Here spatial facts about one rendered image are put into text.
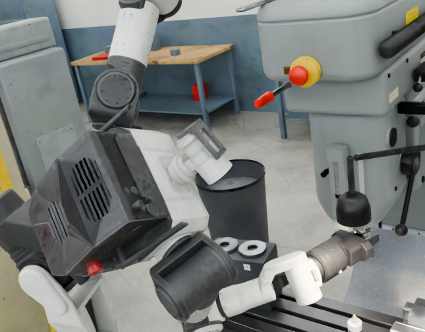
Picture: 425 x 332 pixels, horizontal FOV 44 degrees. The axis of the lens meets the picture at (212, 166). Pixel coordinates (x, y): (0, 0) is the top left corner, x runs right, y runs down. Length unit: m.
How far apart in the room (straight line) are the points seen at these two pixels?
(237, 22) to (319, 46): 5.47
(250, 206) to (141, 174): 2.33
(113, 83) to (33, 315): 1.93
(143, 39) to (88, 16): 7.03
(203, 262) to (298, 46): 0.47
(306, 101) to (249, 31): 5.26
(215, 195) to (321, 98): 2.17
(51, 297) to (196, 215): 0.42
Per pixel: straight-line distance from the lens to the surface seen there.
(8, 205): 1.33
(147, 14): 1.25
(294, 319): 1.74
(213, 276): 1.05
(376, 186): 1.28
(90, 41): 8.34
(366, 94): 1.15
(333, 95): 1.18
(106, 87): 1.14
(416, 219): 1.83
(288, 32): 1.08
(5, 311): 2.79
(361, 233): 1.44
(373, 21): 1.05
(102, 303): 1.45
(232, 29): 6.57
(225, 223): 3.39
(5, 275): 2.73
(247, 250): 1.71
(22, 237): 1.29
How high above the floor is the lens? 2.02
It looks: 23 degrees down
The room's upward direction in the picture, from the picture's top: 10 degrees counter-clockwise
